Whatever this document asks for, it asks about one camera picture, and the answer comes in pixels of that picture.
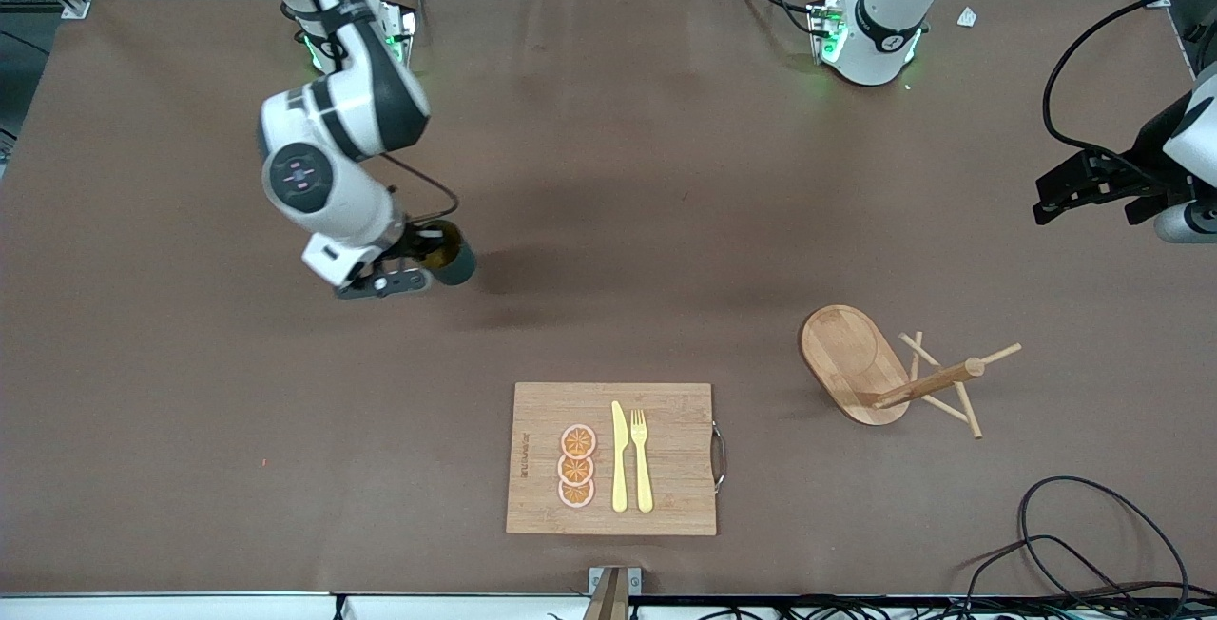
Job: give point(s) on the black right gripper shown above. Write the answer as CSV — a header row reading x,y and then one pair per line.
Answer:
x,y
415,242

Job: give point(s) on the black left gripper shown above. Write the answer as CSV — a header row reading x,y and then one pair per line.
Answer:
x,y
1148,157

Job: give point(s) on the yellow plastic knife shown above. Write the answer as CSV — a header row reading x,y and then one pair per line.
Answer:
x,y
619,468

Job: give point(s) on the small white paper scrap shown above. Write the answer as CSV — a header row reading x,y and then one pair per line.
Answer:
x,y
967,17

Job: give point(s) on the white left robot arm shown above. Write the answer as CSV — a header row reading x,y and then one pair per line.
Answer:
x,y
875,40

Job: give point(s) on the wooden mug rack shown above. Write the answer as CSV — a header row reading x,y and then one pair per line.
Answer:
x,y
846,354

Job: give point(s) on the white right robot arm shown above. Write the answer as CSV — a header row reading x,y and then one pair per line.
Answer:
x,y
333,116

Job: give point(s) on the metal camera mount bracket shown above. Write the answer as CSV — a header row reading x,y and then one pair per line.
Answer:
x,y
613,587

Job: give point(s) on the yellow plastic fork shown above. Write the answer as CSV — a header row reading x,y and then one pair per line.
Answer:
x,y
643,473

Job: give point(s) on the brown table cover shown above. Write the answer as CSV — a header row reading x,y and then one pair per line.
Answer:
x,y
618,173

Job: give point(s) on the dark teal cup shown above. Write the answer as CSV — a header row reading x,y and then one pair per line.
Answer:
x,y
458,263

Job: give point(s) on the orange slice toy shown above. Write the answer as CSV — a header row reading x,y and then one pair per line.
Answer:
x,y
575,495
575,471
578,440

